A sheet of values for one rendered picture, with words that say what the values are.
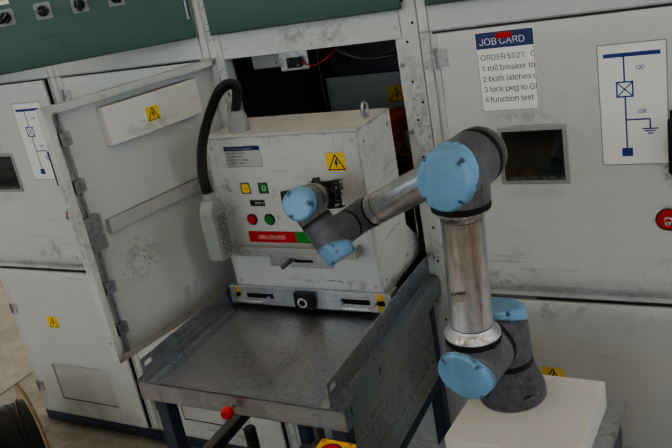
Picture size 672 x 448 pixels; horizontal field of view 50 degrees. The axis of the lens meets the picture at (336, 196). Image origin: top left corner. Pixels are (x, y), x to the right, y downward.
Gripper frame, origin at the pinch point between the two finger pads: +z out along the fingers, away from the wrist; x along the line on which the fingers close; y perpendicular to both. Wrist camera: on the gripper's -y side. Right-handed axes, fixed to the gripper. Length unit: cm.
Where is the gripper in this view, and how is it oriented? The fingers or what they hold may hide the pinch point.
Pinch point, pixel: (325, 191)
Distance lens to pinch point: 191.6
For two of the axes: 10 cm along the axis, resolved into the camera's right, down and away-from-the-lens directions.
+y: 9.7, -0.9, -2.3
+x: -1.1, -9.9, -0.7
